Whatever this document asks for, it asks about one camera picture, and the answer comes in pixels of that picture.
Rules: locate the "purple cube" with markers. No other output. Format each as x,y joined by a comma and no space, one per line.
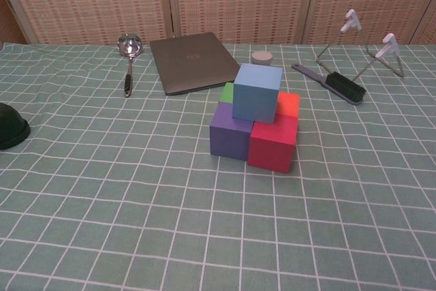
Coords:
226,137

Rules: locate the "green cube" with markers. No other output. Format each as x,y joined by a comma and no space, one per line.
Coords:
226,95

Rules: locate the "blue cube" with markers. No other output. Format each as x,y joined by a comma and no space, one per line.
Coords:
255,96

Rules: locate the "pink cube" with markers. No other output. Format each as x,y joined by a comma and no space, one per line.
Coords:
270,148

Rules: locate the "orange cube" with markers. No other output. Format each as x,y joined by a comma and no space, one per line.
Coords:
290,105

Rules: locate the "grey closed laptop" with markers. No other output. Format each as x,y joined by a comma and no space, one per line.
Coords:
190,62

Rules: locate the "small white jar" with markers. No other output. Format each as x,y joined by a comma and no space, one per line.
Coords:
262,57

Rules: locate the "green checked tablecloth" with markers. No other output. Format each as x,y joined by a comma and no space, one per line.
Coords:
136,202

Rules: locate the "bamboo folding screen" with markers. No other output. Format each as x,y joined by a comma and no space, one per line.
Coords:
238,1

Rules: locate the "grey brush black bristles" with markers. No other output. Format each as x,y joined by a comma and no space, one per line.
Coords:
344,88

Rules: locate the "black dome-shaped object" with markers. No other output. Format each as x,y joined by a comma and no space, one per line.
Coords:
10,127

